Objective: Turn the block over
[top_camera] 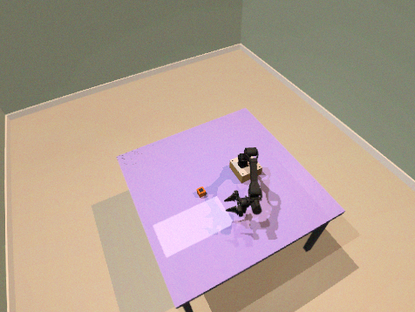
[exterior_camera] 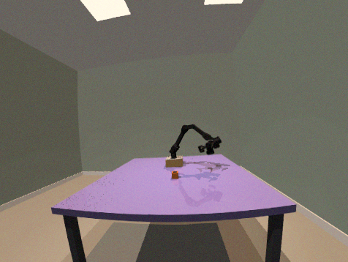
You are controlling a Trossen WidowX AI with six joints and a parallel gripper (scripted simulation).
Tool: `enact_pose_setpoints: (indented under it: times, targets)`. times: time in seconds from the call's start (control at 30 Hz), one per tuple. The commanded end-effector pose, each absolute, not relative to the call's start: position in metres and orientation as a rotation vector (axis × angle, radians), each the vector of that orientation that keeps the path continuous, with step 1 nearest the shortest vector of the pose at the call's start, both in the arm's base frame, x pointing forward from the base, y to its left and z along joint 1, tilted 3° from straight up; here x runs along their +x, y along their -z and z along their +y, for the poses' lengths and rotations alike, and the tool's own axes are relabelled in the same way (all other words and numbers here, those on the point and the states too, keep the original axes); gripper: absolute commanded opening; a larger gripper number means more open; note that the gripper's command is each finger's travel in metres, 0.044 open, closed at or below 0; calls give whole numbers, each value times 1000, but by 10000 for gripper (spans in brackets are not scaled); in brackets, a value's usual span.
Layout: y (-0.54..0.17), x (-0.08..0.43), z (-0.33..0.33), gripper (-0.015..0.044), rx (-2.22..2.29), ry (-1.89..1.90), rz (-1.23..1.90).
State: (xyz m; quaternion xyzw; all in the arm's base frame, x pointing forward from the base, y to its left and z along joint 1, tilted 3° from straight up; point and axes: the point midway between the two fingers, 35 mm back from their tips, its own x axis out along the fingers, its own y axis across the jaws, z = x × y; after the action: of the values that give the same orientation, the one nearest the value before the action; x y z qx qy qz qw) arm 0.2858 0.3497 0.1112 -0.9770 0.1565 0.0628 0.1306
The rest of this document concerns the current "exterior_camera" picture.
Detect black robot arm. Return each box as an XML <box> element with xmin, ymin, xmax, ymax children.
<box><xmin>169</xmin><ymin>124</ymin><xmax>222</xmax><ymax>159</ymax></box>

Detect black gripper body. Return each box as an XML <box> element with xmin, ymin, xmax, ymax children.
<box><xmin>198</xmin><ymin>141</ymin><xmax>220</xmax><ymax>153</ymax></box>

